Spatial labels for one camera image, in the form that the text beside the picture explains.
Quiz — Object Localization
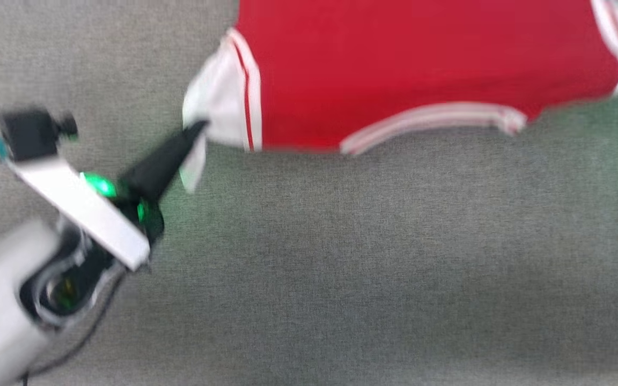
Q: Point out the red and white garment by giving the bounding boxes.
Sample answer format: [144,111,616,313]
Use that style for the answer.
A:
[181,0,618,195]

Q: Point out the grey fabric sofa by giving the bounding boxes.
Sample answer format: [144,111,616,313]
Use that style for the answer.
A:
[0,0,618,386]

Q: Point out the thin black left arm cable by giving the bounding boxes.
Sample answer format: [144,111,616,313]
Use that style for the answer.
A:
[18,268,128,382]

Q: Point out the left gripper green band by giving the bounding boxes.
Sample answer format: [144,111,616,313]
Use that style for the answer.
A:
[19,120,209,328]

